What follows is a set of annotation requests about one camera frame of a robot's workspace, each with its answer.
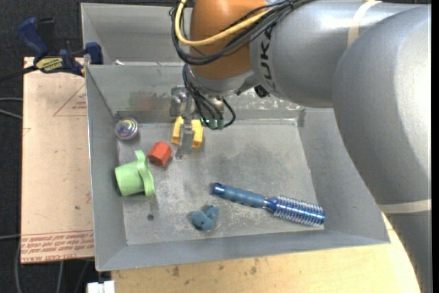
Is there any yellow toy block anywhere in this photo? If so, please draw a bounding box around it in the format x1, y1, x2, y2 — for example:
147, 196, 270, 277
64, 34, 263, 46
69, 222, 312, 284
170, 115, 204, 149

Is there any green plastic cup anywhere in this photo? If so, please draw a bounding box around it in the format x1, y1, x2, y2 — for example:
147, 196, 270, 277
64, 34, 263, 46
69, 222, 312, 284
114, 150, 156, 198

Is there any blue hairbrush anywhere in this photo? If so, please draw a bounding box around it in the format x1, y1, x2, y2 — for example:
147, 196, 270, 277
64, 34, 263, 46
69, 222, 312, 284
210, 182, 327, 228

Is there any brown cardboard board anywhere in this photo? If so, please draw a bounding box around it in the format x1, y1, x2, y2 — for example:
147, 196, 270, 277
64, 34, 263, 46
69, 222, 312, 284
20, 56, 95, 265

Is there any red-orange block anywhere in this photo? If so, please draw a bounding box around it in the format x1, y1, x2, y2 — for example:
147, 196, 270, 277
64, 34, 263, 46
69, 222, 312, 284
147, 141, 173, 168

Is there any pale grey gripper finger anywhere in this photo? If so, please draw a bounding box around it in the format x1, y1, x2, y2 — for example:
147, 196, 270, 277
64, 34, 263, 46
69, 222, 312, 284
177, 124, 195, 158

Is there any grey metal bin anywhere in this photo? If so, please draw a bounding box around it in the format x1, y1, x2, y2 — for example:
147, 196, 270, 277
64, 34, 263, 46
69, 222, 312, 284
80, 2, 391, 272

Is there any blue-grey small toy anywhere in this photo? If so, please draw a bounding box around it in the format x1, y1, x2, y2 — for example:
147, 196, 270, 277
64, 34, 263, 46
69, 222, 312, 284
189, 204, 221, 232

